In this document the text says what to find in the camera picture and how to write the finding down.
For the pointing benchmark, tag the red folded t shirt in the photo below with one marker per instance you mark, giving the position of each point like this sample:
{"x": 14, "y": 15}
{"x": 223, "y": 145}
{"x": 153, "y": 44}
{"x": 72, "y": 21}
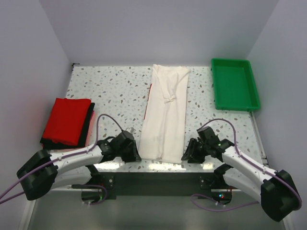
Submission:
{"x": 66, "y": 120}

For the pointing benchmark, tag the white t shirt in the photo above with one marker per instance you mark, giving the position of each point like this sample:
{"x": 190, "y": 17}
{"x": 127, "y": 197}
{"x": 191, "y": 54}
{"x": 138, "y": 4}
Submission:
{"x": 163, "y": 129}

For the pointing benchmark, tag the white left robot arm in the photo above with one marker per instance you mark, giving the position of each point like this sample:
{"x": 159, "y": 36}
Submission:
{"x": 45, "y": 171}

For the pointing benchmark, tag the green plastic tray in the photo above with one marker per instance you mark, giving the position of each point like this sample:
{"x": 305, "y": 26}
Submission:
{"x": 234, "y": 85}

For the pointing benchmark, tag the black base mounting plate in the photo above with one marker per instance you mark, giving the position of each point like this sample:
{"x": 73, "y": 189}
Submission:
{"x": 109, "y": 185}

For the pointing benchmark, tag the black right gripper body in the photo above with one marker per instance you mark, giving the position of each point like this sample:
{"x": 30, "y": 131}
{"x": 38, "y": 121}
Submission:
{"x": 197, "y": 150}

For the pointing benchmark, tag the aluminium rail frame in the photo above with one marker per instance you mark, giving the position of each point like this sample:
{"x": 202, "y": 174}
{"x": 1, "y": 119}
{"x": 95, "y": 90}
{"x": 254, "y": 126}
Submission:
{"x": 119, "y": 166}

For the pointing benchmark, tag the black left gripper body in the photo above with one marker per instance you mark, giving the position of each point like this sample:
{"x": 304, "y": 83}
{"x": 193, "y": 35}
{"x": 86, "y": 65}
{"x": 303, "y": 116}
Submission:
{"x": 128, "y": 155}

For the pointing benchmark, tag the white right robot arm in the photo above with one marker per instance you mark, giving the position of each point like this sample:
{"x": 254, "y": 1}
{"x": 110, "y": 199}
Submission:
{"x": 274, "y": 190}

